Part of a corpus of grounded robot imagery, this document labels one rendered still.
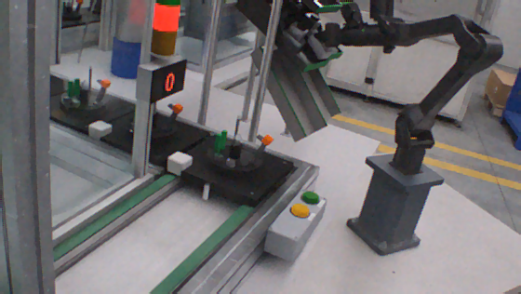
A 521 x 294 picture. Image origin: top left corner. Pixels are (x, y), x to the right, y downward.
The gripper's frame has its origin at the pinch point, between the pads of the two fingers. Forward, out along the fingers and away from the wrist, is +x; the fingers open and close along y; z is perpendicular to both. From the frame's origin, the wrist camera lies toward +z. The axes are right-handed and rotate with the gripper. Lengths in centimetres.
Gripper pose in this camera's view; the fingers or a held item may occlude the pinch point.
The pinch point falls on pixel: (329, 35)
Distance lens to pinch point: 137.1
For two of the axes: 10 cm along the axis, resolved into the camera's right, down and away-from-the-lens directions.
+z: -0.2, -9.8, -2.1
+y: -6.3, 1.7, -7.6
